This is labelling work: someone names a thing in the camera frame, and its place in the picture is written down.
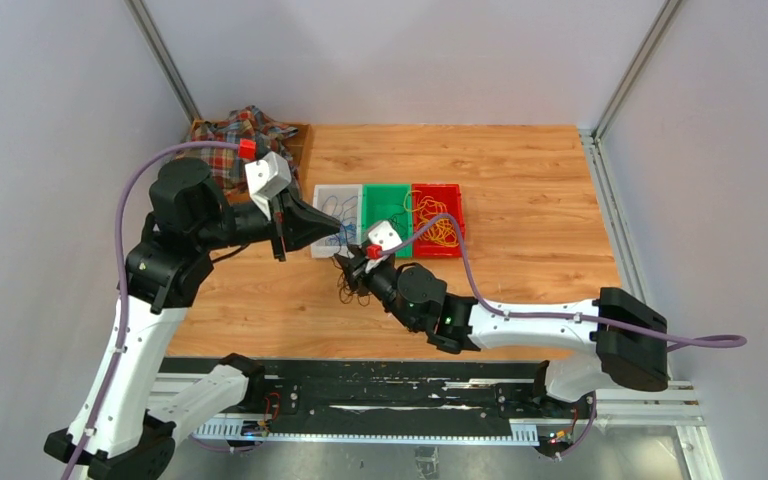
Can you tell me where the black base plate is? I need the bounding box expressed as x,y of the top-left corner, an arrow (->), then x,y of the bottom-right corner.
225,360 -> 593,437

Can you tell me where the green plastic bin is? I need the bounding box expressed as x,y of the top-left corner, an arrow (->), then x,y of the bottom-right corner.
360,184 -> 413,241

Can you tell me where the blue wire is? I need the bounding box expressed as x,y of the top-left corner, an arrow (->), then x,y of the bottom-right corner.
320,195 -> 361,248

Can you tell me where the wooden tray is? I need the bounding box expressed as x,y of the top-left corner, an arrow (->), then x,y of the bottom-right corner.
224,123 -> 314,204

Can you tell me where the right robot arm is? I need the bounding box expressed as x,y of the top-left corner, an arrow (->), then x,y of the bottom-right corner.
333,246 -> 669,417

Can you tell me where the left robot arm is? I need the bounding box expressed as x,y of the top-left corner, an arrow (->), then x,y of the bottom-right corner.
44,154 -> 340,479

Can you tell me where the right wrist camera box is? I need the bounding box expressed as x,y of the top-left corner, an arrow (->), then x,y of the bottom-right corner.
363,220 -> 402,273

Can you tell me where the yellow wire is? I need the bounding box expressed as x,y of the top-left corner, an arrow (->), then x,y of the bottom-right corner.
402,190 -> 461,250

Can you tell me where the aluminium rail frame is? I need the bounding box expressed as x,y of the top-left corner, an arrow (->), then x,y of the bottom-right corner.
166,381 -> 725,479

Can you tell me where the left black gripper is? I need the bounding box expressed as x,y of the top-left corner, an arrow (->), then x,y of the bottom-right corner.
194,185 -> 341,261

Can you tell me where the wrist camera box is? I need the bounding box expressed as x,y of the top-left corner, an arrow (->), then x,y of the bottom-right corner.
244,152 -> 292,220
363,220 -> 402,273

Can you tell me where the red plastic bin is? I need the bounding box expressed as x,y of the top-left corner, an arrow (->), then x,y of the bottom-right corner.
406,183 -> 465,258

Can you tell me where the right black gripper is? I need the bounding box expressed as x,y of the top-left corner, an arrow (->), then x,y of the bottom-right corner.
335,245 -> 420,333

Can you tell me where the plaid cloth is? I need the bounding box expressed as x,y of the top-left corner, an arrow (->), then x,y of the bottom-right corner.
175,105 -> 300,197

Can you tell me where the white plastic bin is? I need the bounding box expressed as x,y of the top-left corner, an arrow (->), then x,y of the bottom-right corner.
311,184 -> 363,258

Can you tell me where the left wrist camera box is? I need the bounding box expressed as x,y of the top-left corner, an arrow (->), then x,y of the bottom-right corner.
244,152 -> 292,220

